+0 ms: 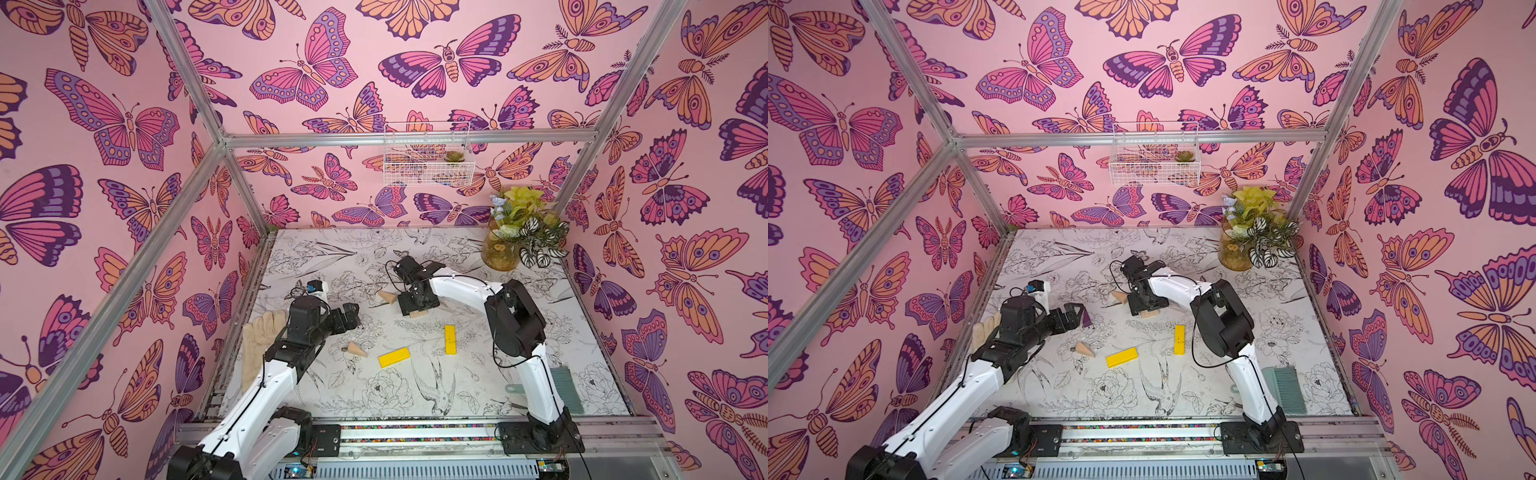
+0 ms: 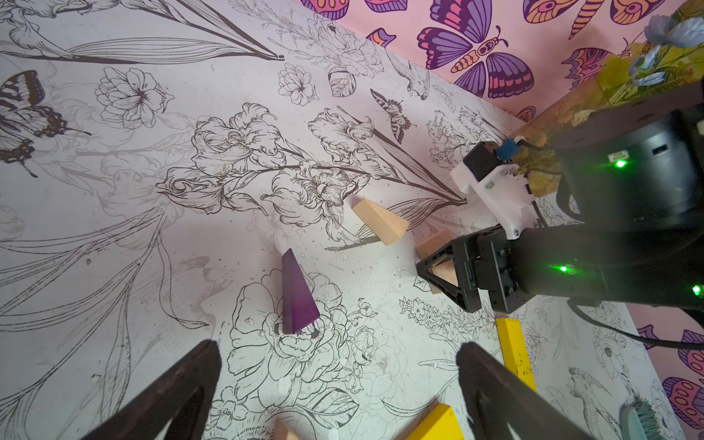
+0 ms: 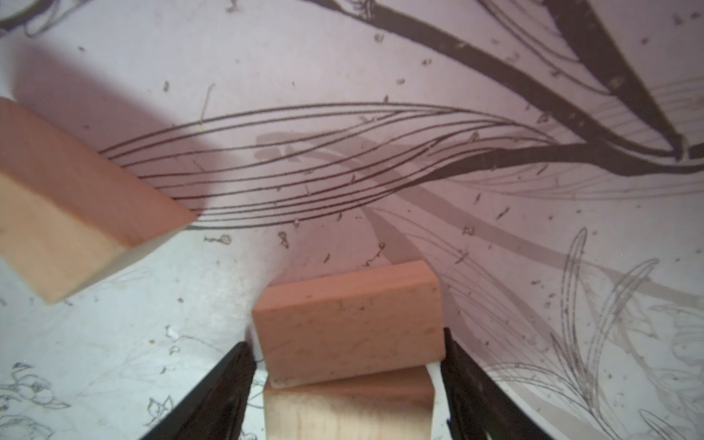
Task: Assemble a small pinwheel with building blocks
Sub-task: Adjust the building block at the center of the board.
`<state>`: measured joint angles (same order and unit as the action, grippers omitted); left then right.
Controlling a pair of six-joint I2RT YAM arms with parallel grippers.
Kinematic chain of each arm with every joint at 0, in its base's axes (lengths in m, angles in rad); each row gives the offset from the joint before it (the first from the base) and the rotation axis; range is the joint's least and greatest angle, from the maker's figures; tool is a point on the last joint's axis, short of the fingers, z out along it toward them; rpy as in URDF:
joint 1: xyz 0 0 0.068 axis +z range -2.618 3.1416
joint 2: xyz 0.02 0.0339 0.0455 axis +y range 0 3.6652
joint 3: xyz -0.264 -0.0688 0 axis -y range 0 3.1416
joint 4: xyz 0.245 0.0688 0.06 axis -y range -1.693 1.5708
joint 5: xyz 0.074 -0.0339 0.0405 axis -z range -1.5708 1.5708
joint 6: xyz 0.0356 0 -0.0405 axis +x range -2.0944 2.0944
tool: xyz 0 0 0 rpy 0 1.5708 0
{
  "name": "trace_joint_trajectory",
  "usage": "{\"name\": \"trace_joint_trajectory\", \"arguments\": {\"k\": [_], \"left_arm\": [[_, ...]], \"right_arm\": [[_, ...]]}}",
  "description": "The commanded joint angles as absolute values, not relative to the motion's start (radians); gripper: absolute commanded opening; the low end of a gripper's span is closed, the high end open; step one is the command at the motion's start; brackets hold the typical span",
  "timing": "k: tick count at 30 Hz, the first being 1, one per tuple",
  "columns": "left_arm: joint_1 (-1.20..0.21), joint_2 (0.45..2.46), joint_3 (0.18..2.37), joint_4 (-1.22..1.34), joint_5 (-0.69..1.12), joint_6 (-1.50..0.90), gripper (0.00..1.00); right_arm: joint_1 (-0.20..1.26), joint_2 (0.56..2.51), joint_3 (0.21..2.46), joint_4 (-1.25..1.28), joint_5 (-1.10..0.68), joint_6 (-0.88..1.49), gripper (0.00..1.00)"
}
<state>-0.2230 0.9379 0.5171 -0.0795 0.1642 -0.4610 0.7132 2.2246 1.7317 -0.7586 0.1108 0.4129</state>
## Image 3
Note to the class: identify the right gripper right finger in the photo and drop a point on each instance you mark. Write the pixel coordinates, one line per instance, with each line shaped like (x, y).
(478, 407)

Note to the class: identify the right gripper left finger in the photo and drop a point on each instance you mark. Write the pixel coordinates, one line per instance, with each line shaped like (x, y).
(216, 407)

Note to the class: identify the wooden triangle block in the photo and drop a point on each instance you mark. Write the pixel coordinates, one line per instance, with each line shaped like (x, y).
(392, 405)

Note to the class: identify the natural wooden rectangular block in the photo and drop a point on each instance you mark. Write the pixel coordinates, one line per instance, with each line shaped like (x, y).
(350, 325)

